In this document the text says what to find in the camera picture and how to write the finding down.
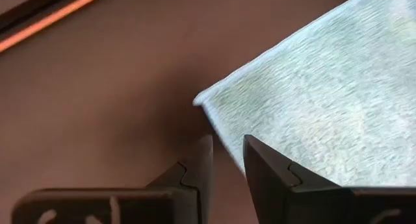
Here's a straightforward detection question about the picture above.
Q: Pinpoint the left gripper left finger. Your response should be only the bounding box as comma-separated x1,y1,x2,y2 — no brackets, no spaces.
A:
11,134,215,224

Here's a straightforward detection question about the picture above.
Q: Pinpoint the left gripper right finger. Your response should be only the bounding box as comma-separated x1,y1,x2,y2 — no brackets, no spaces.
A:
242,134,416,224

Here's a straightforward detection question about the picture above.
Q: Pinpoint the teal microfiber towel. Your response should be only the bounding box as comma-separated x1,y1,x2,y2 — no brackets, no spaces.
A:
192,0,416,188

